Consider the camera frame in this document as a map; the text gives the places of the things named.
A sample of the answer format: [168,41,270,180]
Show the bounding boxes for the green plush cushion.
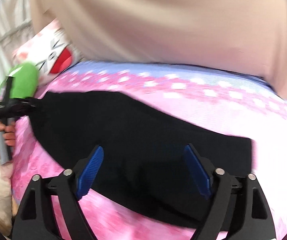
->
[0,62,39,102]

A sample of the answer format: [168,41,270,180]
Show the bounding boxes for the white cartoon face pillow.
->
[13,19,82,85]

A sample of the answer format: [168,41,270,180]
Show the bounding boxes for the beige curtain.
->
[30,0,287,100]

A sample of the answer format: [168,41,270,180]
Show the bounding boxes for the pink floral bed sheet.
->
[12,61,287,239]

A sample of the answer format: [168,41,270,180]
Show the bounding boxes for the person's left hand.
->
[0,122,15,147]

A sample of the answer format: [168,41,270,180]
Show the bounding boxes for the black pants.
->
[29,91,252,228]

